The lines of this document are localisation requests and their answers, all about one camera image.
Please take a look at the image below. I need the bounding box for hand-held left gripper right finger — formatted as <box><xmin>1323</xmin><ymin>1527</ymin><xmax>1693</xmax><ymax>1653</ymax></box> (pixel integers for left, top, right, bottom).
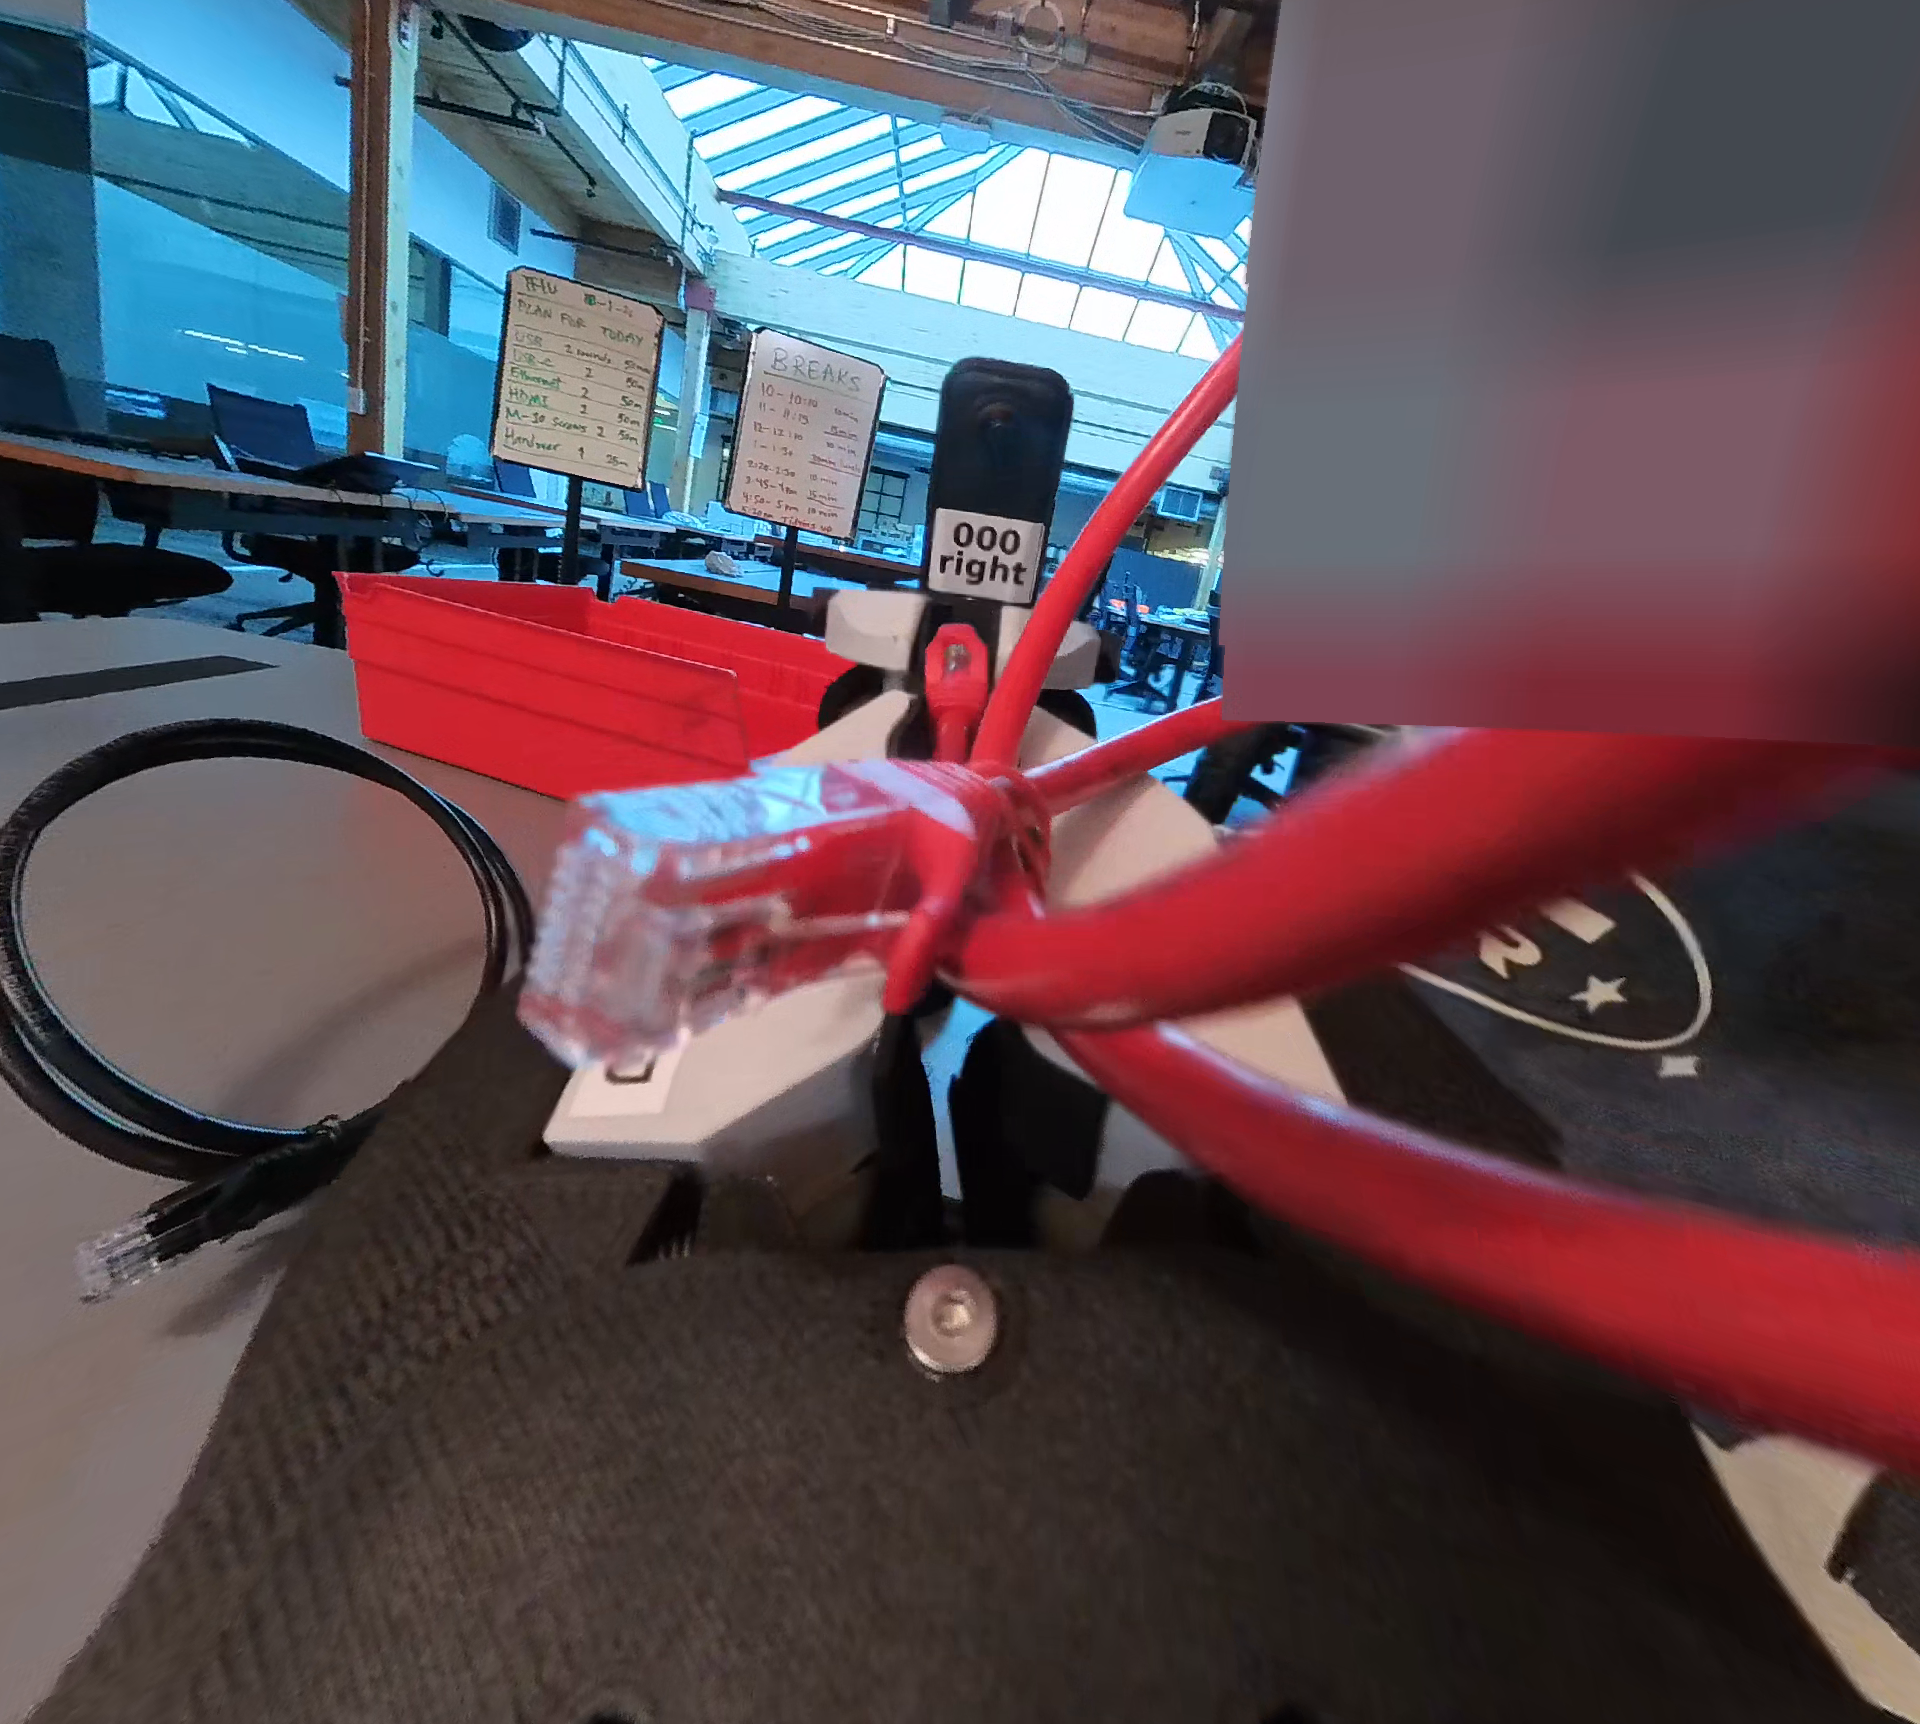
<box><xmin>1033</xmin><ymin>715</ymin><xmax>1349</xmax><ymax>1111</ymax></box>

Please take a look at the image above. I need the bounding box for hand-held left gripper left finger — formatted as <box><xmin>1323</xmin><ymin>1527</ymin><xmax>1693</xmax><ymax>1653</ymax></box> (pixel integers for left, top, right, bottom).
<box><xmin>542</xmin><ymin>709</ymin><xmax>907</xmax><ymax>1163</ymax></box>

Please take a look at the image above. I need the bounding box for red ethernet cable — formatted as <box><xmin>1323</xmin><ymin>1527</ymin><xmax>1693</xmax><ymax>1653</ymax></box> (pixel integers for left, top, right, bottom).
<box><xmin>517</xmin><ymin>319</ymin><xmax>1920</xmax><ymax>1473</ymax></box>

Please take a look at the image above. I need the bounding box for red plastic bin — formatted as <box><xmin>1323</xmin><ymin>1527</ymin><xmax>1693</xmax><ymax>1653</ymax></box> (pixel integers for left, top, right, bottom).
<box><xmin>333</xmin><ymin>568</ymin><xmax>847</xmax><ymax>805</ymax></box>

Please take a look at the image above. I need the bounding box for black ethernet cable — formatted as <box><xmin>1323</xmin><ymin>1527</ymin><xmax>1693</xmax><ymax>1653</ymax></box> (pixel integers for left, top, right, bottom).
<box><xmin>0</xmin><ymin>717</ymin><xmax>539</xmax><ymax>1306</ymax></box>

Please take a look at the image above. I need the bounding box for row of distant office chairs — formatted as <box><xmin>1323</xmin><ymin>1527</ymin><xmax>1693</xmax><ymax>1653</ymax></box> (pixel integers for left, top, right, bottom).
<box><xmin>1093</xmin><ymin>554</ymin><xmax>1231</xmax><ymax>713</ymax></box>

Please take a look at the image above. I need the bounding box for handwritten breaks whiteboard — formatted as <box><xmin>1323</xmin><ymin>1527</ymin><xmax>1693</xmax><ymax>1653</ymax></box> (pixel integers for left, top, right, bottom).
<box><xmin>722</xmin><ymin>324</ymin><xmax>891</xmax><ymax>543</ymax></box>

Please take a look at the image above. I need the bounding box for white ceiling projector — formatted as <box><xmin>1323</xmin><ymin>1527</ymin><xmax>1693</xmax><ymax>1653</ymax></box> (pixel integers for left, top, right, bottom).
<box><xmin>1123</xmin><ymin>96</ymin><xmax>1263</xmax><ymax>236</ymax></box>

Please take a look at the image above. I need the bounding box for handwritten list whiteboard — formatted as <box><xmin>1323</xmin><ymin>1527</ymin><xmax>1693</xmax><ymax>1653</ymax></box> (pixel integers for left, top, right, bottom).
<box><xmin>493</xmin><ymin>262</ymin><xmax>671</xmax><ymax>495</ymax></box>

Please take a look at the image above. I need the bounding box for black office chair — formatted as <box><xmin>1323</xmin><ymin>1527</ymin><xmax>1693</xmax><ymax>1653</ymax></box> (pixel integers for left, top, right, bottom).
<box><xmin>206</xmin><ymin>379</ymin><xmax>324</xmax><ymax>475</ymax></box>
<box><xmin>0</xmin><ymin>331</ymin><xmax>234</xmax><ymax>623</ymax></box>

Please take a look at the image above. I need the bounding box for person's dark printed shirt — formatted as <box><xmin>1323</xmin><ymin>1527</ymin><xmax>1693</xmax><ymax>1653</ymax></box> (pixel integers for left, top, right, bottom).
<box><xmin>1403</xmin><ymin>764</ymin><xmax>1920</xmax><ymax>1724</ymax></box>

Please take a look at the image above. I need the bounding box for wooden office desk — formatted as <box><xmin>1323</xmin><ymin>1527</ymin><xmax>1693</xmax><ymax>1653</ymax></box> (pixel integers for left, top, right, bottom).
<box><xmin>0</xmin><ymin>429</ymin><xmax>468</xmax><ymax>646</ymax></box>

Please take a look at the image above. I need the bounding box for wooden support post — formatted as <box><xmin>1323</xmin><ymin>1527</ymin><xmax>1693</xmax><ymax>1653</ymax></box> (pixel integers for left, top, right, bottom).
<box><xmin>344</xmin><ymin>0</ymin><xmax>419</xmax><ymax>457</ymax></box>

